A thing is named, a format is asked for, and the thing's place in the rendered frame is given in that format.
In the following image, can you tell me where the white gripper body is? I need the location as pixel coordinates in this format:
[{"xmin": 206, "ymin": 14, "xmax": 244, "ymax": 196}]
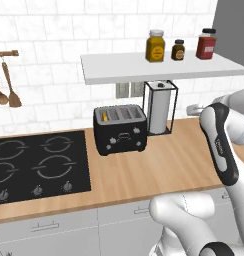
[{"xmin": 186, "ymin": 103, "xmax": 206, "ymax": 115}]

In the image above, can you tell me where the black toaster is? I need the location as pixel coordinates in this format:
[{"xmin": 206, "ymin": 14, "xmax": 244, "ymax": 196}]
[{"xmin": 92, "ymin": 104, "xmax": 149, "ymax": 157}]

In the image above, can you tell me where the white paper towel roll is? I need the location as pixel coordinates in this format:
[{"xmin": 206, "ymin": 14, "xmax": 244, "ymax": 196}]
[{"xmin": 148, "ymin": 81, "xmax": 172, "ymax": 135}]

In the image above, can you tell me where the small dark brown jar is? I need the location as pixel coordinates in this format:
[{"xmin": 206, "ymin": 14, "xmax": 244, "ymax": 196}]
[{"xmin": 171, "ymin": 39, "xmax": 186, "ymax": 61}]

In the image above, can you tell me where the red jar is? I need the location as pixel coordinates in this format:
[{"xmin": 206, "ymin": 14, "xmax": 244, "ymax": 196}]
[{"xmin": 195, "ymin": 28, "xmax": 217, "ymax": 61}]

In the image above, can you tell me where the yellow jar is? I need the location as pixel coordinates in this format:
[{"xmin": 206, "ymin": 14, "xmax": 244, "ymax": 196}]
[{"xmin": 145, "ymin": 29, "xmax": 166, "ymax": 63}]

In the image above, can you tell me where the grey cupboard door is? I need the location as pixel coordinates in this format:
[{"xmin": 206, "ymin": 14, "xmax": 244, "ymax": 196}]
[
  {"xmin": 98, "ymin": 218, "xmax": 165, "ymax": 256},
  {"xmin": 0, "ymin": 229, "xmax": 102, "ymax": 256}
]

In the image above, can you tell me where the grey hob knob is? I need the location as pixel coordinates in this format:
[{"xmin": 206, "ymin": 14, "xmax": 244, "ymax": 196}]
[
  {"xmin": 0, "ymin": 189, "xmax": 10, "ymax": 202},
  {"xmin": 61, "ymin": 180, "xmax": 74, "ymax": 193},
  {"xmin": 31, "ymin": 184, "xmax": 44, "ymax": 197}
]

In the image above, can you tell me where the black hob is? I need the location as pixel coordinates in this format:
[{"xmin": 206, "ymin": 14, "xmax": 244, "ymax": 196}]
[{"xmin": 0, "ymin": 129, "xmax": 93, "ymax": 206}]

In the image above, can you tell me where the wide grey drawer front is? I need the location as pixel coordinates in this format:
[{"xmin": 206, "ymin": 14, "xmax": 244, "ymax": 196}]
[{"xmin": 0, "ymin": 207, "xmax": 99, "ymax": 247}]

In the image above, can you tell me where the wooden spatula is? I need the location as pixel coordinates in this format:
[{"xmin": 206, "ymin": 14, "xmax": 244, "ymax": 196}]
[{"xmin": 0, "ymin": 61, "xmax": 23, "ymax": 109}]

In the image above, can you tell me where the wooden spoon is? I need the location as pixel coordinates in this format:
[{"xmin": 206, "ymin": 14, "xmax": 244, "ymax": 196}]
[{"xmin": 0, "ymin": 66, "xmax": 10, "ymax": 106}]

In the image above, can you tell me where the black wire towel holder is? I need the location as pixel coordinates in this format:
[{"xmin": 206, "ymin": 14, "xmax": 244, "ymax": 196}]
[{"xmin": 141, "ymin": 79, "xmax": 180, "ymax": 137}]

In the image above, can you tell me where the white wall shelf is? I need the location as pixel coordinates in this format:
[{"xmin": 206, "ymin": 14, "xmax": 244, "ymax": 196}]
[{"xmin": 80, "ymin": 51, "xmax": 244, "ymax": 86}]

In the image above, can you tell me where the grey wall outlet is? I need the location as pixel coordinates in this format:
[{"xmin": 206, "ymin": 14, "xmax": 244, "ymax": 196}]
[
  {"xmin": 130, "ymin": 81, "xmax": 146, "ymax": 98},
  {"xmin": 115, "ymin": 82, "xmax": 130, "ymax": 100}
]

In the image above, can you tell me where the grey wall cabinet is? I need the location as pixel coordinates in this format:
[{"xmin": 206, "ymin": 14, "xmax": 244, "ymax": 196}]
[{"xmin": 211, "ymin": 0, "xmax": 244, "ymax": 70}]

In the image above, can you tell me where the wooden wall rail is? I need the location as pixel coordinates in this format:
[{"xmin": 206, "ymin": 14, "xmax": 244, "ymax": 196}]
[{"xmin": 0, "ymin": 49, "xmax": 20, "ymax": 58}]

